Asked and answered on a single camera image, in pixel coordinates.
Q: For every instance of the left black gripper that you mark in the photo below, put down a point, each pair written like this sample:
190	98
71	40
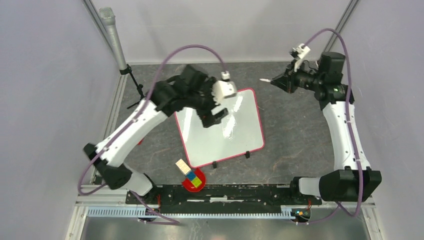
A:
207	118

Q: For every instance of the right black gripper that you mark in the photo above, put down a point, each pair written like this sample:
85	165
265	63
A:
286	81

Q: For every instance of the red whiteboard marker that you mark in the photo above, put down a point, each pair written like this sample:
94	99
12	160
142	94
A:
265	80

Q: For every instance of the pink framed whiteboard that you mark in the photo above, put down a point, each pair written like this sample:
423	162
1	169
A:
239	132

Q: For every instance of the silver microphone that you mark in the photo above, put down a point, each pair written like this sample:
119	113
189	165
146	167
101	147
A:
108	19

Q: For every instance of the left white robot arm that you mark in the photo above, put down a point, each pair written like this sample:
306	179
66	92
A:
193	88

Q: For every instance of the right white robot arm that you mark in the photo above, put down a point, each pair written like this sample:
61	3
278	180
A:
352	179

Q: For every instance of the white toy brick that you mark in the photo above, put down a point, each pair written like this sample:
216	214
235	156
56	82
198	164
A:
183	167

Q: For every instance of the blue toy brick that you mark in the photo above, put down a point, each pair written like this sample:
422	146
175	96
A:
190	175

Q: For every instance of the green toy brick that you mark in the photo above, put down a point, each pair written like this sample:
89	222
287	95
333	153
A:
196	182

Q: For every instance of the red curved toy base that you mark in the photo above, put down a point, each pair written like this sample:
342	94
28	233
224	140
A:
189	187

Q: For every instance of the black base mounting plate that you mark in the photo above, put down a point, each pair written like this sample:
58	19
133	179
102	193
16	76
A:
227	199

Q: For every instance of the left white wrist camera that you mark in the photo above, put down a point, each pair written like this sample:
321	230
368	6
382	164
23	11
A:
223	90

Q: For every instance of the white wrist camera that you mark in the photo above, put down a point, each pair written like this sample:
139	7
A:
299	54
223	90

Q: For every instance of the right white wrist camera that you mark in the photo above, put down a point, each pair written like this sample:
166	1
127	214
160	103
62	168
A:
299	54

